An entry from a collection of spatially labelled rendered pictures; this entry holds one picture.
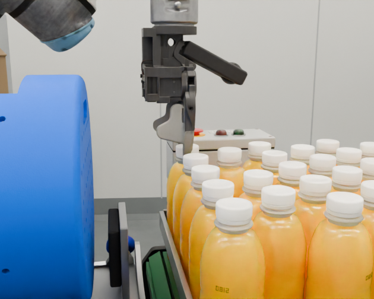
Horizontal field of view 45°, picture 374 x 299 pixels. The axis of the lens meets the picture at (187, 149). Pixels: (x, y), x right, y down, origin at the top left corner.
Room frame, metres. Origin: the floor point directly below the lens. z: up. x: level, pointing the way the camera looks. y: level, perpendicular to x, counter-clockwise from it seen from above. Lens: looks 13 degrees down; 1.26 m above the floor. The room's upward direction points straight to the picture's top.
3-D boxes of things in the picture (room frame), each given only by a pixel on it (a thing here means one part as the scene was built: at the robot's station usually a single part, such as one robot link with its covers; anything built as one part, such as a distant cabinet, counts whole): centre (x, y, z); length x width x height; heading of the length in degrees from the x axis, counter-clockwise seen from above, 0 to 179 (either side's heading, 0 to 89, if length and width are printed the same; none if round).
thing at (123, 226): (0.56, 0.09, 0.99); 0.10 x 0.02 x 0.12; 10
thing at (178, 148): (0.74, 0.00, 1.10); 0.04 x 0.04 x 0.02
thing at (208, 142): (0.88, -0.06, 1.05); 0.20 x 0.10 x 0.10; 100
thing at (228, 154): (0.71, -0.07, 1.09); 0.04 x 0.04 x 0.02
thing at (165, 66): (0.73, 0.03, 1.24); 0.09 x 0.08 x 0.12; 99
